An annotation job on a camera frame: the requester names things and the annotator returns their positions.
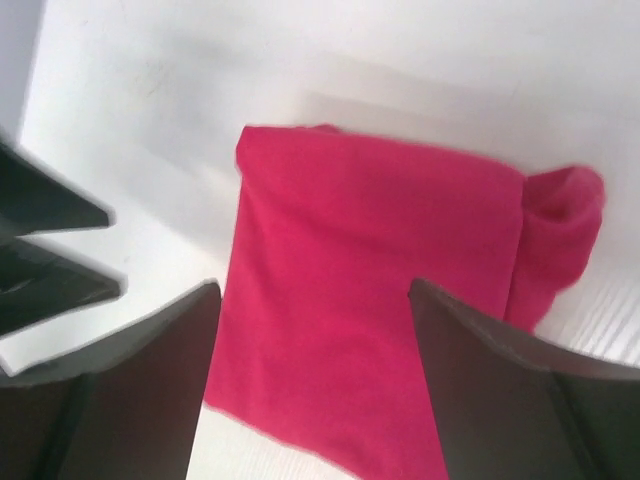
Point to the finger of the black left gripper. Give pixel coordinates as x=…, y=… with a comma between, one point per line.
x=34, y=202
x=37, y=284

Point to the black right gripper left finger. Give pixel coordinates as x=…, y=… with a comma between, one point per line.
x=124, y=407

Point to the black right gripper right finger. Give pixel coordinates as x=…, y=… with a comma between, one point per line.
x=509, y=405

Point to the pink t shirt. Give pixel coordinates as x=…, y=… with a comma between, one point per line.
x=316, y=345

